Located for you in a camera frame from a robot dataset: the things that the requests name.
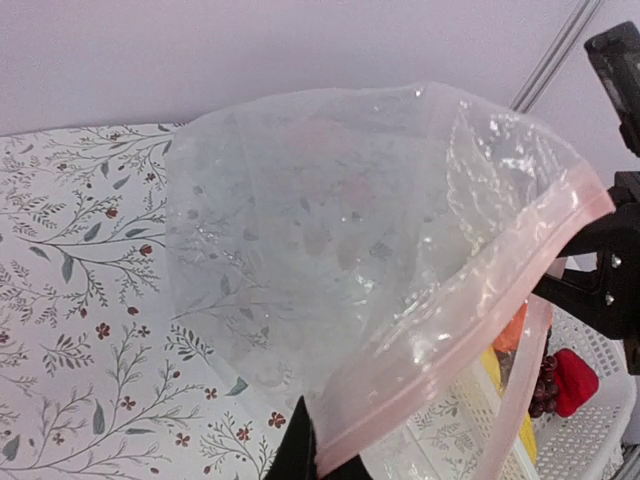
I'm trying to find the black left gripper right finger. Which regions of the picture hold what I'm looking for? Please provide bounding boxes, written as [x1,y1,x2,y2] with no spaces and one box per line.
[534,172,639,340]

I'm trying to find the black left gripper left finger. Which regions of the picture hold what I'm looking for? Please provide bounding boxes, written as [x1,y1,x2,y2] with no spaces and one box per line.
[267,397,372,480]

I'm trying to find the orange toy pumpkin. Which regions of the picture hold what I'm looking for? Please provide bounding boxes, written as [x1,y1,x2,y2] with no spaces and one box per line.
[492,303,528,353]

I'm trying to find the white plastic basket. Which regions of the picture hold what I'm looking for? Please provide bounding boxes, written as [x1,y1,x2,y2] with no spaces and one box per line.
[406,309,636,479]

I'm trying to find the clear zip top bag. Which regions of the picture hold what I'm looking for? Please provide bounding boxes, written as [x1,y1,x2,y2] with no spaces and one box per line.
[166,83,614,479]

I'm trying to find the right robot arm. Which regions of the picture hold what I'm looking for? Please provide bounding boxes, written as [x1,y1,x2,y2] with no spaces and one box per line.
[584,21,639,157]

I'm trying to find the red toy bell pepper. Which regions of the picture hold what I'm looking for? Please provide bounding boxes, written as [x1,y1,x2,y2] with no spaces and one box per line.
[553,348,599,418]

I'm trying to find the purple toy grapes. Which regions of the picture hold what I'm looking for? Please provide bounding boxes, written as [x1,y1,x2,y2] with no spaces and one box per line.
[528,356,559,419]

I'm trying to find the floral patterned table mat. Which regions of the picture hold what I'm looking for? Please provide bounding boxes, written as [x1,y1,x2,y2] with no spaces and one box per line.
[1,124,289,479]

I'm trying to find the right aluminium frame post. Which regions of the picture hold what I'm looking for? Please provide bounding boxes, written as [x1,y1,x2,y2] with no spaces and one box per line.
[510,0,605,114]

